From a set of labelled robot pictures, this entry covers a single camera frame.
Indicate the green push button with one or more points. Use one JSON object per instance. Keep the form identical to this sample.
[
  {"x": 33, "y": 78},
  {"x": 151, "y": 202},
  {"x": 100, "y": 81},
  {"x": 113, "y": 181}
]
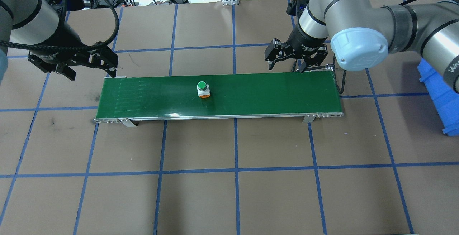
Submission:
[{"x": 203, "y": 89}]

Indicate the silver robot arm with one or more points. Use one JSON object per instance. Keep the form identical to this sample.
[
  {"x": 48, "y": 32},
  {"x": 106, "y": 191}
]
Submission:
[
  {"x": 25, "y": 13},
  {"x": 358, "y": 45}
]

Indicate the green conveyor belt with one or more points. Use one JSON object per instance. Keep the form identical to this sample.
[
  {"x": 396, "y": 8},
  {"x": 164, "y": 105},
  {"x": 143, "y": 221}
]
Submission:
[{"x": 222, "y": 95}]

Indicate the white orange connector strip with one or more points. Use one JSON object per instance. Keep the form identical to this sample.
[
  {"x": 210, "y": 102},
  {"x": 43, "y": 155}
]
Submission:
[{"x": 143, "y": 2}]

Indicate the blue plastic bin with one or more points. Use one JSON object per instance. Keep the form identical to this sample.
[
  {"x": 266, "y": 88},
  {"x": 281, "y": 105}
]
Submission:
[{"x": 441, "y": 95}]

